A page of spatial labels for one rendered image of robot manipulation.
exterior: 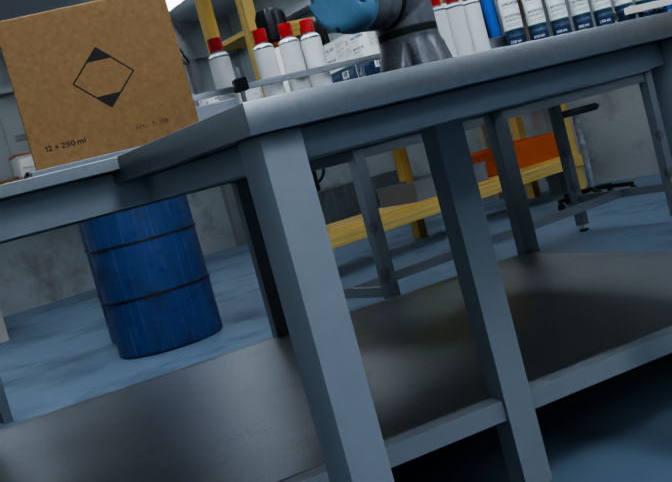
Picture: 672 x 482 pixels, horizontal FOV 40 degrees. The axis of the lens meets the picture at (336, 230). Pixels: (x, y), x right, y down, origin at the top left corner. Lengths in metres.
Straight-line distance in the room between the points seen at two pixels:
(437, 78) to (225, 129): 0.30
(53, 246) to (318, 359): 9.61
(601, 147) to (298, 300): 6.54
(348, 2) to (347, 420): 0.78
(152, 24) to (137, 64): 0.08
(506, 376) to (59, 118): 0.94
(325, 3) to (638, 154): 5.84
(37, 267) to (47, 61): 8.95
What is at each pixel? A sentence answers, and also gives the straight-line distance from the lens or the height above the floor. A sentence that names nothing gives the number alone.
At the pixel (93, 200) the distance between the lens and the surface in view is 1.51.
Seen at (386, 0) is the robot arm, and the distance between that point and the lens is 1.68.
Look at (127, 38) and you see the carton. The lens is 1.72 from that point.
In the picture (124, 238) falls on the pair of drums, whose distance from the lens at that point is 4.79.
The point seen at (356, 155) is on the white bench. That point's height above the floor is 0.73.
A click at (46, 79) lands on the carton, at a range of 1.72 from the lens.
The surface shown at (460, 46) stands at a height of 0.94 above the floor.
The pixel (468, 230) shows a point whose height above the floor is 0.55.
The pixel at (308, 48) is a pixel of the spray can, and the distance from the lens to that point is 2.28.
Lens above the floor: 0.74
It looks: 4 degrees down
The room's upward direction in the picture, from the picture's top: 15 degrees counter-clockwise
